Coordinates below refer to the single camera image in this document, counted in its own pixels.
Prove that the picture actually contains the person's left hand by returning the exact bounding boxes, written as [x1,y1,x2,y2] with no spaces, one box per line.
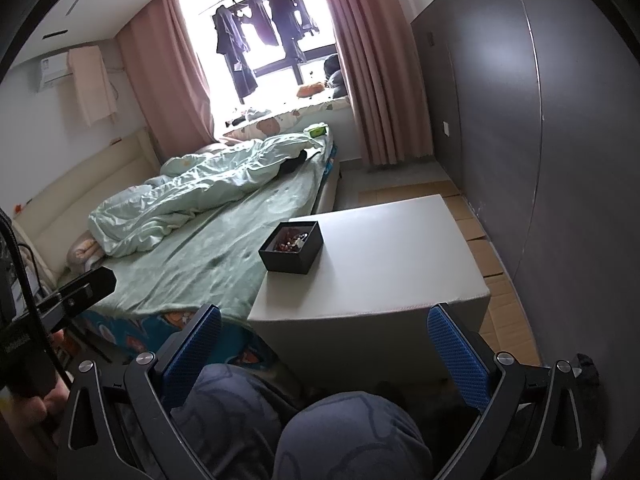
[10,329,74,461]

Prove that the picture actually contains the light green quilt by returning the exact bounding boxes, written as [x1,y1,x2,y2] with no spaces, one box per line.
[89,132,331,259]

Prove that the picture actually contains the black item on floor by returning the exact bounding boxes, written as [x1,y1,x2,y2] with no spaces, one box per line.
[572,353,601,389]

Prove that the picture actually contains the dark bags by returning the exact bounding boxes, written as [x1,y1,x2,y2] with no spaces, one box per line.
[322,53,349,99]

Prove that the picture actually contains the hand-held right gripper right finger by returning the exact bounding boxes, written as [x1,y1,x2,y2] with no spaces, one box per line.
[426,302,601,480]

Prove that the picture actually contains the beige headboard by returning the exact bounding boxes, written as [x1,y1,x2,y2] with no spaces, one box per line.
[10,127,164,282]

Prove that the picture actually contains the blue printed mattress cover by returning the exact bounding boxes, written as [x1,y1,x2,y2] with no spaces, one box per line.
[80,307,282,367]

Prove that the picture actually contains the black cloth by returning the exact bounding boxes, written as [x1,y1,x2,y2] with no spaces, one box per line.
[280,149,309,175]

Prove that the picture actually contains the black jewelry box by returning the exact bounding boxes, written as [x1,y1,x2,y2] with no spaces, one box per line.
[258,221,324,275]

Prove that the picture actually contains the window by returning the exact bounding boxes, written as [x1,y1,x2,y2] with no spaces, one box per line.
[177,0,347,128]

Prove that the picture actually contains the person's knees in grey trousers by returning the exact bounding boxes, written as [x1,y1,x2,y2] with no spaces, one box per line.
[169,363,302,480]

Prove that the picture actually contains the printed pillow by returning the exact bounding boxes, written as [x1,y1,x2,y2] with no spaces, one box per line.
[67,232,104,269]

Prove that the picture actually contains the white table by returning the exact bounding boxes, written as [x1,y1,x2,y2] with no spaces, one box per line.
[247,194,492,386]

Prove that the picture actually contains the black cable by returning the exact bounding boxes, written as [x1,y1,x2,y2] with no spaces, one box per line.
[0,209,72,388]

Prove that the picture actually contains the white air conditioner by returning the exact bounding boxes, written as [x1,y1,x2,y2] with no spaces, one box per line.
[35,50,77,92]

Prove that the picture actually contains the pink curtain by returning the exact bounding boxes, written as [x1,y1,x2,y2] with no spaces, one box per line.
[116,0,217,166]
[310,0,435,167]

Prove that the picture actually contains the printed windowsill cushion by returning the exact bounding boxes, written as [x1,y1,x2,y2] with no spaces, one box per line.
[222,99,351,147]

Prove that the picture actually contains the person's right leg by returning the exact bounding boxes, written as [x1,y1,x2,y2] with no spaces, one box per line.
[272,390,434,480]

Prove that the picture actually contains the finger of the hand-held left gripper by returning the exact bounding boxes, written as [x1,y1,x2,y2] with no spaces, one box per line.
[42,266,117,332]

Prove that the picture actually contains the brown bead bracelet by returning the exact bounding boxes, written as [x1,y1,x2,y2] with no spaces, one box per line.
[273,227,309,254]

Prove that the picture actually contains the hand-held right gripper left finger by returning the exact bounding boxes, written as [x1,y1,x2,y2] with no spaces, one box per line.
[56,304,223,480]

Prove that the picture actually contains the bed with green sheet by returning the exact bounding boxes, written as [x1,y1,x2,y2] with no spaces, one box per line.
[10,127,343,367]

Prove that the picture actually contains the flattened cardboard sheets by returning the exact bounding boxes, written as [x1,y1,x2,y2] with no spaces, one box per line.
[357,172,544,367]

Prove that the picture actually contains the pale pink towel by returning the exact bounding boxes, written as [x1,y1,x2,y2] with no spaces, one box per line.
[67,45,119,129]

